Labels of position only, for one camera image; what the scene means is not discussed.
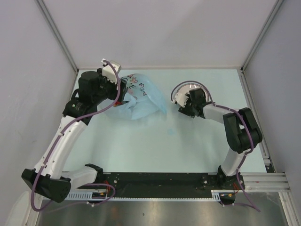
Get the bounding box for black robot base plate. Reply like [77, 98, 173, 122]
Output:
[77, 172, 246, 205]

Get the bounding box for white slotted cable duct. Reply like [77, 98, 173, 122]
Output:
[65, 191, 107, 201]

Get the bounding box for light blue printed plastic bag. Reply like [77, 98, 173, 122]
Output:
[105, 73, 167, 120]

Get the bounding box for aluminium frame rail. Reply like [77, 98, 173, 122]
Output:
[242, 173, 290, 193]

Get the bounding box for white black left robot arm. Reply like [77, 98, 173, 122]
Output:
[22, 63, 127, 206]

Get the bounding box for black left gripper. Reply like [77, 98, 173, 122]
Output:
[92, 68, 127, 105]

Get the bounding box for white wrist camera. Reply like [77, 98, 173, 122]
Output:
[171, 91, 189, 107]
[101, 58, 121, 84]

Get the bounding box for round printed white plate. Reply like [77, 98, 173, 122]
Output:
[175, 82, 210, 102]

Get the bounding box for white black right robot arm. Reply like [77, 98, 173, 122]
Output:
[173, 88, 263, 189]

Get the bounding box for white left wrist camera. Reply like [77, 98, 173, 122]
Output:
[101, 58, 121, 84]

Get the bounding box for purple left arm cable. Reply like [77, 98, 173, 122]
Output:
[31, 60, 122, 212]

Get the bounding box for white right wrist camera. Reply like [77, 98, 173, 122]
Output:
[171, 91, 189, 107]

